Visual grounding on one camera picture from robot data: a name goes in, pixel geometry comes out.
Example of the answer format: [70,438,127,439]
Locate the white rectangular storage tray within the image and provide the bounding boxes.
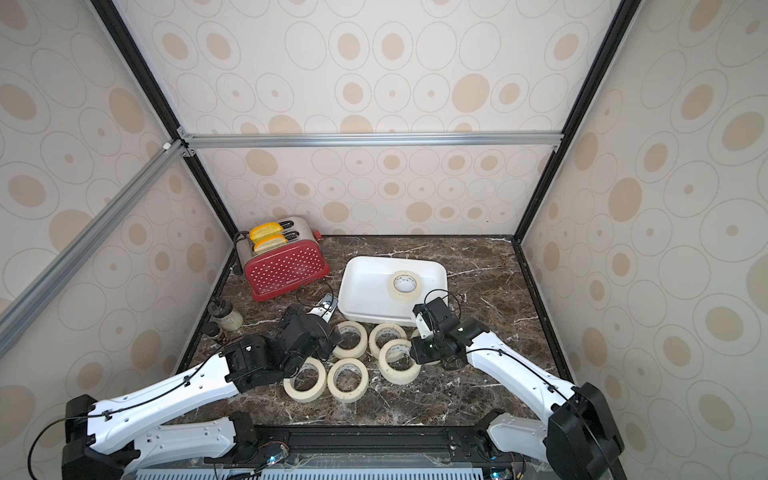
[339,256,448,328]

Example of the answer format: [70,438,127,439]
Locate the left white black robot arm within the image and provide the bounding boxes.
[60,299,341,479]

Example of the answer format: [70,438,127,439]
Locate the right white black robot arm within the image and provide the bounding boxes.
[410,298,626,479]

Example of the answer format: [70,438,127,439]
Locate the red polka dot toaster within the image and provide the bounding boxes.
[233,216,330,302]

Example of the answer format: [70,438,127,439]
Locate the small dark spice bottle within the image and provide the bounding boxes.
[201,321,226,345]

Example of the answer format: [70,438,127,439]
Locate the yellow toast slice front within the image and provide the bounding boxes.
[253,234,288,255]

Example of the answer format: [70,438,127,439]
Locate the yellow toast slice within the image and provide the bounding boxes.
[249,222,284,243]
[253,234,288,255]

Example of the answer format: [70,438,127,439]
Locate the yellow toast slice rear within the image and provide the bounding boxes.
[249,222,284,243]

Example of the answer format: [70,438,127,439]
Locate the left diagonal aluminium bar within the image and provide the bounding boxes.
[1,139,185,355]

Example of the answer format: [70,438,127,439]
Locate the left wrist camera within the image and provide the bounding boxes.
[309,293,338,323]

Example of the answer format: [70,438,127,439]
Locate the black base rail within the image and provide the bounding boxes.
[109,424,628,480]

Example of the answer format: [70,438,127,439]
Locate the horizontal aluminium frame bar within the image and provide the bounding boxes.
[184,131,563,149]

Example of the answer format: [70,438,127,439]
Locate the black right corner post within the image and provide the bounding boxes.
[513,0,641,245]

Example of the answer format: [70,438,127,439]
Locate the black corner post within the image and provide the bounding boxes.
[88,0,238,238]
[513,0,641,245]

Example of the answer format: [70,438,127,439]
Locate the black left corner post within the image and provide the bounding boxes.
[88,0,238,238]

